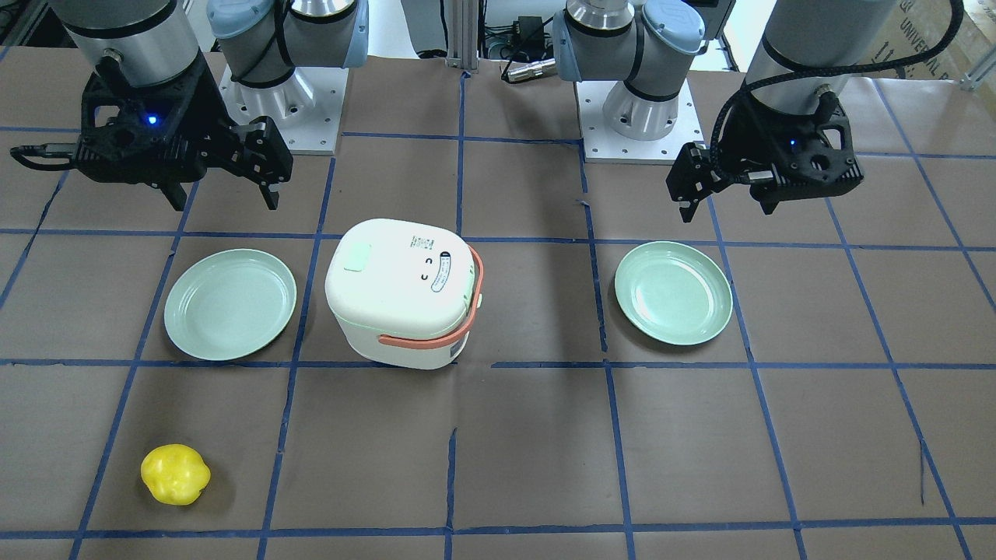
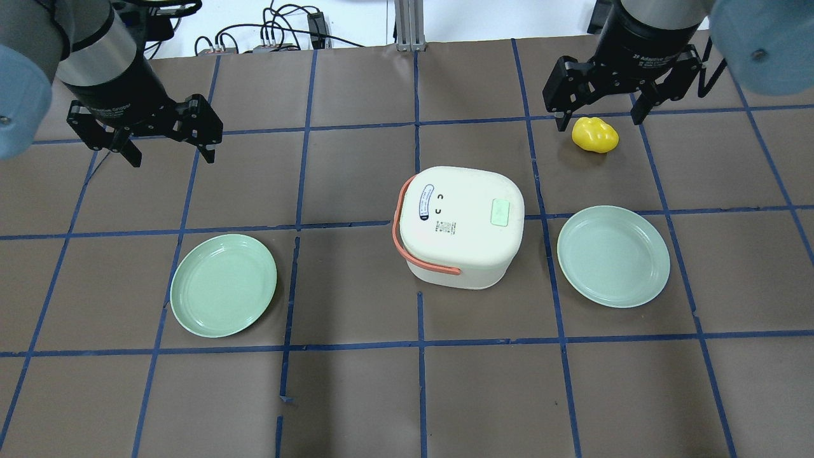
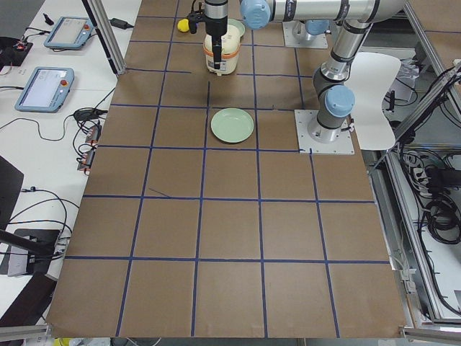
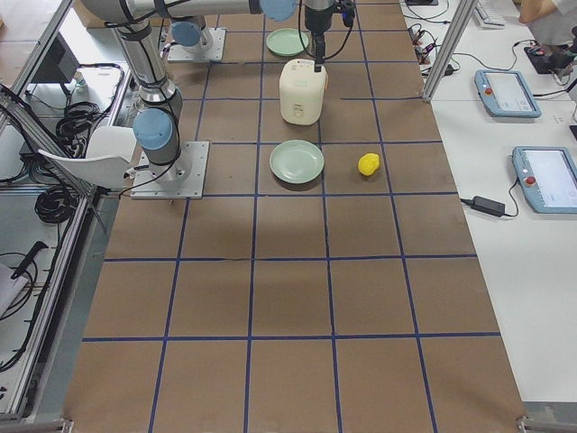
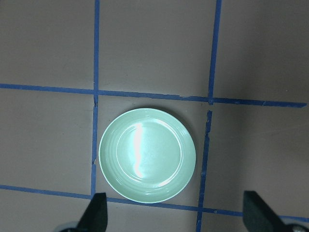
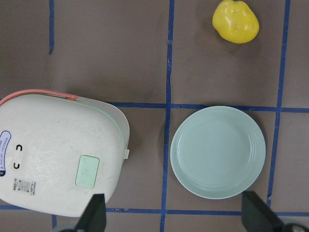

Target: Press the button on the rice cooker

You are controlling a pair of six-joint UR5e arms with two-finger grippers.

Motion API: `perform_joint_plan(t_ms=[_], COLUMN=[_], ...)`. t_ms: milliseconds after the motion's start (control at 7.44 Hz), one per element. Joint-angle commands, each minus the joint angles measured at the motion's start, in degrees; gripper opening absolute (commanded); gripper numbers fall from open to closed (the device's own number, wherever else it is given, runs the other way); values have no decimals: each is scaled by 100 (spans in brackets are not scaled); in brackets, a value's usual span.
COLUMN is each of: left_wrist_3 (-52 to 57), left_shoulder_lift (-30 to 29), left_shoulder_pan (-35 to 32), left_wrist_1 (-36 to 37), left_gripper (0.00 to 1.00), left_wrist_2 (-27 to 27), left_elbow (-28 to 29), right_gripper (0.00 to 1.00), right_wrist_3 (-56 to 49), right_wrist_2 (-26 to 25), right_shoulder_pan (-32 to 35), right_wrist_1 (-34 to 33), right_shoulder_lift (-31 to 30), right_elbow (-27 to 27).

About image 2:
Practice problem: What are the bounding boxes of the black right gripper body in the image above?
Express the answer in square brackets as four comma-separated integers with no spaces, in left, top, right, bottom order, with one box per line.
[587,6,704,104]

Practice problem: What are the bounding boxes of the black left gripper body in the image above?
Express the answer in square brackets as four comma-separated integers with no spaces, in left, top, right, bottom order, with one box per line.
[66,60,200,145]

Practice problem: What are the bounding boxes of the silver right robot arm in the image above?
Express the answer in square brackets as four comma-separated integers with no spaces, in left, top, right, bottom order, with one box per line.
[542,1,813,132]

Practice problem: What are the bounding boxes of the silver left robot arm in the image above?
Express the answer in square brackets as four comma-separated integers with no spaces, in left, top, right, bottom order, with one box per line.
[1,1,223,167]

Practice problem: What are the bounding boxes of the green plate near left arm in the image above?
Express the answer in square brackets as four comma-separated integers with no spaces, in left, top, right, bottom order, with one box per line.
[169,233,277,338]

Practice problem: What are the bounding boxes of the green plate near right arm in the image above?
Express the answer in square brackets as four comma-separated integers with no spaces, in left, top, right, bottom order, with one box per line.
[557,205,671,309]

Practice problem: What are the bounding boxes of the white rice cooker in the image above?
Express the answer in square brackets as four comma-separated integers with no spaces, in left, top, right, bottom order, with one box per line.
[390,166,525,290]

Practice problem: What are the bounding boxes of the yellow toy bell pepper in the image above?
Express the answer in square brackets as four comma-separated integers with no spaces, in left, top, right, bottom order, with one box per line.
[572,117,620,154]

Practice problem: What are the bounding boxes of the black power adapter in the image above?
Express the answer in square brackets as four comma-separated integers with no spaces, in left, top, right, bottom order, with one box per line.
[307,11,329,50]

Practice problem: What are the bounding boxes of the brown paper table mat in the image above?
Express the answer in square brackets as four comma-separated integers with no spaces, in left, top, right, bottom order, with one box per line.
[2,36,812,457]

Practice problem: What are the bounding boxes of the black cable bundle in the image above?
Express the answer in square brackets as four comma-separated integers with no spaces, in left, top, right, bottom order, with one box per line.
[194,0,366,57]

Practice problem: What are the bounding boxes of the aluminium frame post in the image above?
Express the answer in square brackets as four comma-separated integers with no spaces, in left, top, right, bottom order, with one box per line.
[394,0,427,52]

